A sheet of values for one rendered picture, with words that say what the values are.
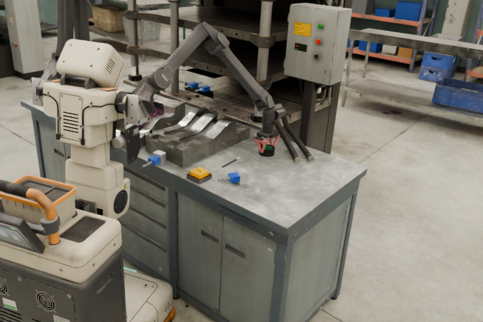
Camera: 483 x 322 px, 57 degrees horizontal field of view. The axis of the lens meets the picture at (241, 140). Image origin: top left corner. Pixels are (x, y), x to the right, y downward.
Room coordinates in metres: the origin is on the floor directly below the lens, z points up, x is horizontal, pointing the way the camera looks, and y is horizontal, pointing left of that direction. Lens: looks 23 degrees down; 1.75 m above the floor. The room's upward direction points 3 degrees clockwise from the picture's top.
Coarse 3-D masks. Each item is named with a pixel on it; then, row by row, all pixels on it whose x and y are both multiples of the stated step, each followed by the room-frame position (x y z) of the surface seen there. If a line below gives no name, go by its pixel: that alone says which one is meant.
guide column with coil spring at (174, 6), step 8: (176, 0) 2.99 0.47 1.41; (176, 8) 2.99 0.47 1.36; (176, 16) 2.99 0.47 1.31; (176, 24) 2.99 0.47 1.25; (176, 32) 2.99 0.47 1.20; (176, 40) 2.99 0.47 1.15; (176, 48) 2.99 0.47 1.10; (176, 72) 2.99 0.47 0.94; (176, 80) 2.99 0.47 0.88; (176, 88) 2.99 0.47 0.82
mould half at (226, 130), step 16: (192, 112) 2.23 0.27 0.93; (176, 128) 2.11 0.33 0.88; (192, 128) 2.11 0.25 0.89; (224, 128) 2.07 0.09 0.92; (240, 128) 2.22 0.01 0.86; (160, 144) 1.93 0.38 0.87; (192, 144) 1.90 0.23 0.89; (208, 144) 1.98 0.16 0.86; (176, 160) 1.87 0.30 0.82; (192, 160) 1.89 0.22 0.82
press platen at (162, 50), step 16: (128, 48) 3.21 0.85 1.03; (144, 48) 3.22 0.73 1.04; (160, 48) 3.23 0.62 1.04; (240, 48) 3.39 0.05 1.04; (256, 48) 3.42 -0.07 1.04; (192, 64) 2.94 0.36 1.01; (208, 64) 2.85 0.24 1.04; (256, 64) 2.92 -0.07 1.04; (272, 64) 2.94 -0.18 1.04; (256, 80) 2.51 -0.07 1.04; (272, 80) 2.67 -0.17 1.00
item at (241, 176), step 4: (240, 168) 1.76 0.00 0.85; (232, 172) 1.74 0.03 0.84; (236, 172) 1.74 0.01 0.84; (240, 172) 1.72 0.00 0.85; (244, 172) 1.72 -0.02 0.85; (228, 176) 1.73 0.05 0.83; (232, 176) 1.71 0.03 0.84; (236, 176) 1.71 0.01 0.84; (240, 176) 1.71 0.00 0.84; (244, 176) 1.72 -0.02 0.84; (220, 180) 1.69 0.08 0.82; (232, 180) 1.70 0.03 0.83; (236, 180) 1.71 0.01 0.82; (240, 180) 1.71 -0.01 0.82; (244, 180) 1.72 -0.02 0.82; (240, 184) 1.71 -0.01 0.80
